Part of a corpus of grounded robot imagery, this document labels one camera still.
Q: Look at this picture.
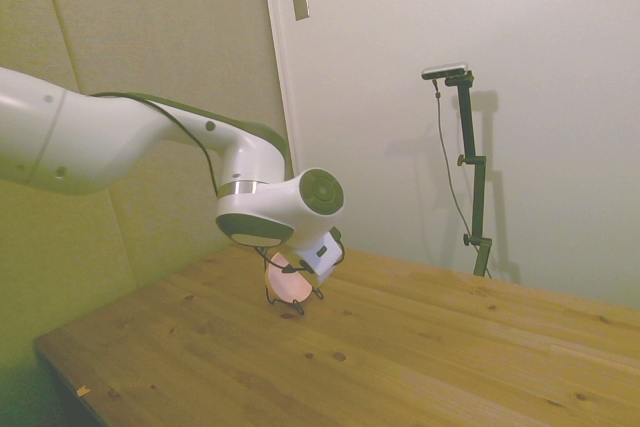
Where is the grey stereo camera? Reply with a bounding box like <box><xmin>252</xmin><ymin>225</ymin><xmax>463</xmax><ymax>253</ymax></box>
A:
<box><xmin>421</xmin><ymin>61</ymin><xmax>470</xmax><ymax>82</ymax></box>

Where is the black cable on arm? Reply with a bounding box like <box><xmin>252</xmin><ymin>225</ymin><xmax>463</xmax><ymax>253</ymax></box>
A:
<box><xmin>89</xmin><ymin>91</ymin><xmax>347</xmax><ymax>276</ymax></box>

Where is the black wire dish stand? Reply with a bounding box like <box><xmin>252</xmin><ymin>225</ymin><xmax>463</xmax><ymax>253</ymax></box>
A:
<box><xmin>262</xmin><ymin>246</ymin><xmax>326</xmax><ymax>318</ymax></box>

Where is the pink bowl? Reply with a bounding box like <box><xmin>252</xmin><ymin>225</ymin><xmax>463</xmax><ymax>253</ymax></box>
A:
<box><xmin>262</xmin><ymin>252</ymin><xmax>315</xmax><ymax>305</ymax></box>

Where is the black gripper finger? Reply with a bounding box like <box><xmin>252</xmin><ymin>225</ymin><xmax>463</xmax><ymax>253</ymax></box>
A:
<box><xmin>281</xmin><ymin>259</ymin><xmax>316</xmax><ymax>277</ymax></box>

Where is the black articulated camera stand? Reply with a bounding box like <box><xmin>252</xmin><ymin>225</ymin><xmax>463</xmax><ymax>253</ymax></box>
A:
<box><xmin>443</xmin><ymin>71</ymin><xmax>494</xmax><ymax>278</ymax></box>

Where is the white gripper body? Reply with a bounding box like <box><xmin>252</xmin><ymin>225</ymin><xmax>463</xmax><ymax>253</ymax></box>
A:
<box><xmin>293</xmin><ymin>228</ymin><xmax>347</xmax><ymax>285</ymax></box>

